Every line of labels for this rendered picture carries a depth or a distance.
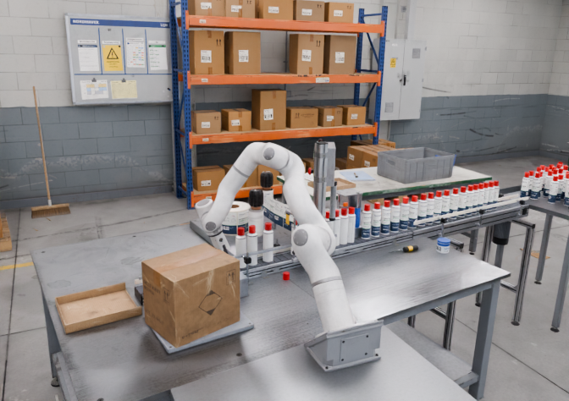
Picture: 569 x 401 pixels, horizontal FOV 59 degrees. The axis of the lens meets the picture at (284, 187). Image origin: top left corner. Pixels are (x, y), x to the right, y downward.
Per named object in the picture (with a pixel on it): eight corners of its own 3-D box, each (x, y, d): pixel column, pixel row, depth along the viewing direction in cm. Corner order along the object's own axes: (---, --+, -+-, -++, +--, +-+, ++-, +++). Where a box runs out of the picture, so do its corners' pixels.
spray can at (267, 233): (269, 258, 259) (270, 220, 254) (274, 261, 255) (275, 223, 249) (261, 260, 256) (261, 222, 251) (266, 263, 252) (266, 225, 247)
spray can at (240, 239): (243, 264, 251) (243, 225, 246) (248, 267, 247) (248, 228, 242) (234, 266, 249) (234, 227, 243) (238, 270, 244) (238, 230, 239)
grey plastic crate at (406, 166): (422, 168, 500) (424, 146, 494) (453, 178, 467) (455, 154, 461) (375, 174, 472) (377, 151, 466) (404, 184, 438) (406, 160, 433)
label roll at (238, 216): (209, 229, 297) (208, 206, 293) (232, 221, 312) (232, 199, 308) (234, 238, 285) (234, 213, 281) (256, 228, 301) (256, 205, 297)
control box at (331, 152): (333, 178, 260) (334, 141, 255) (334, 186, 243) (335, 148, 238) (312, 177, 260) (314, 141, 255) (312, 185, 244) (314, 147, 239)
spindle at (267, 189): (268, 211, 328) (269, 169, 320) (275, 216, 320) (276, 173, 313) (256, 214, 323) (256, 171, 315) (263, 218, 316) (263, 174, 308)
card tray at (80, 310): (125, 289, 233) (124, 282, 232) (141, 315, 211) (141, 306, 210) (55, 305, 217) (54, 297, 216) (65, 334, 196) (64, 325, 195)
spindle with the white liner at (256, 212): (258, 236, 289) (259, 186, 281) (266, 241, 282) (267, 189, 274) (245, 238, 284) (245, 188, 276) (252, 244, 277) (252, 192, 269)
